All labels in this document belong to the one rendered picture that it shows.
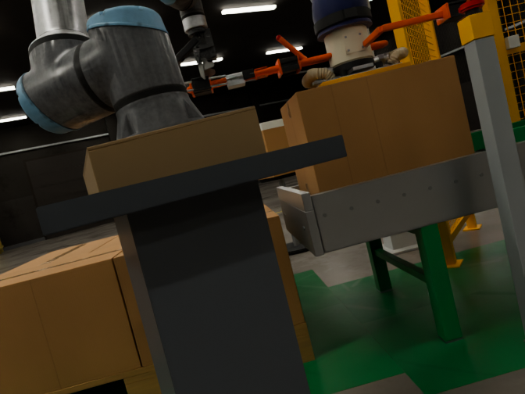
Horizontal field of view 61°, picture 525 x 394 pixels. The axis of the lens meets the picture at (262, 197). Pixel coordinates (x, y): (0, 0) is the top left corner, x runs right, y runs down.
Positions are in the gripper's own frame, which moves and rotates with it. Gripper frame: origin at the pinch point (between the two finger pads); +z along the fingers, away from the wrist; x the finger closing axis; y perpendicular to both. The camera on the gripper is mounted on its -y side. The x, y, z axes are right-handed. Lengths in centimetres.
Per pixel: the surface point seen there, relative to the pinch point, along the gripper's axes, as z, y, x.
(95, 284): 62, -53, -20
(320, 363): 108, 16, -23
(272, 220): 55, 12, -19
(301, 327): 96, 13, -19
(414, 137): 39, 69, -17
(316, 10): -17, 48, -2
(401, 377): 108, 37, -46
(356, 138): 34, 48, -18
